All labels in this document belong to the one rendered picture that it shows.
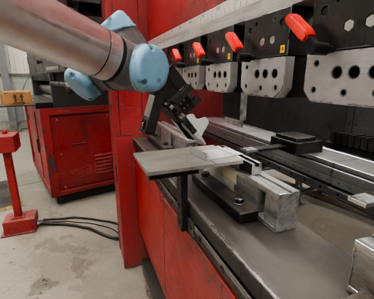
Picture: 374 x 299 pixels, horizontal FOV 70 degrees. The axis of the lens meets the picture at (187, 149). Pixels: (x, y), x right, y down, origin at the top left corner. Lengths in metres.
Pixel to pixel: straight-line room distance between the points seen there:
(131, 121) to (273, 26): 1.11
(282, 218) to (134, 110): 1.12
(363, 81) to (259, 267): 0.35
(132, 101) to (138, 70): 1.13
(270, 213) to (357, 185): 0.26
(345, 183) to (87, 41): 0.70
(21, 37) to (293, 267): 0.55
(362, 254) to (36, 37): 0.54
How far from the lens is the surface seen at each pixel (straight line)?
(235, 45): 0.64
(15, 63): 7.42
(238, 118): 0.75
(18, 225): 2.57
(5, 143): 2.33
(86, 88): 0.54
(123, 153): 1.59
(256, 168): 0.71
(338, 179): 0.85
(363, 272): 0.53
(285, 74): 0.55
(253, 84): 0.63
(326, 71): 0.49
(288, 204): 0.64
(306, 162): 0.91
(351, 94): 0.46
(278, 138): 0.92
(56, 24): 0.39
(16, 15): 0.37
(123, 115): 1.55
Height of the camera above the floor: 1.22
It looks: 15 degrees down
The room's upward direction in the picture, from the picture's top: straight up
